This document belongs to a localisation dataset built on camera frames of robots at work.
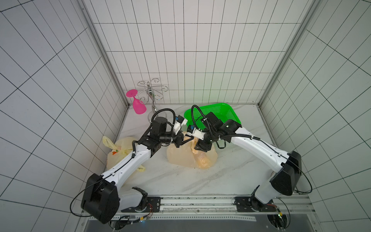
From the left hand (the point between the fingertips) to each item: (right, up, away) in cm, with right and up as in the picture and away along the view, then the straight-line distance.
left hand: (190, 140), depth 73 cm
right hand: (+4, 0, +5) cm, 7 cm away
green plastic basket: (+26, +16, +37) cm, 48 cm away
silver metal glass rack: (-23, +28, +17) cm, 40 cm away
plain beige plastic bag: (-2, -9, +2) cm, 9 cm away
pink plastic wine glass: (-36, +19, +26) cm, 48 cm away
